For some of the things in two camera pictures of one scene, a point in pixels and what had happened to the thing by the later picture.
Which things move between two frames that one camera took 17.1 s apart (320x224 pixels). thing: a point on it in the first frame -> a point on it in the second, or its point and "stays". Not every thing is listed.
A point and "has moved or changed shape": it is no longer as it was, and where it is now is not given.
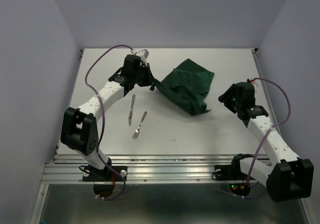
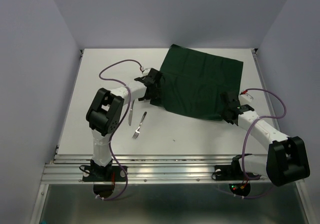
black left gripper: [146, 67] -> [153, 95]
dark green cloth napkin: [187, 86] has moved or changed shape
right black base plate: [229, 172] stays
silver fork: [137, 132] stays
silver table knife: [131, 109] stays
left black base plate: [108, 174] stays
